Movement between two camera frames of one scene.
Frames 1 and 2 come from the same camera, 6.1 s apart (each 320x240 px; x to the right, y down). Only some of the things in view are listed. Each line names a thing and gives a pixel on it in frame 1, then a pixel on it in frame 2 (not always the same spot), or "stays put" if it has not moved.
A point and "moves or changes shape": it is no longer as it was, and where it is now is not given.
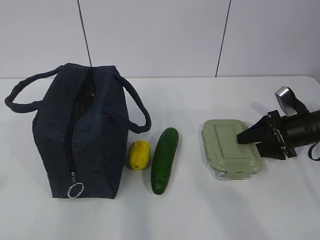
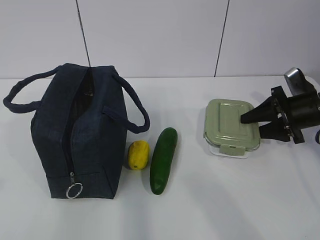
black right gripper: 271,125 → 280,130
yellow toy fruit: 140,154 stays put
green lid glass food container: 227,159 moves or changes shape
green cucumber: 163,158 stays put
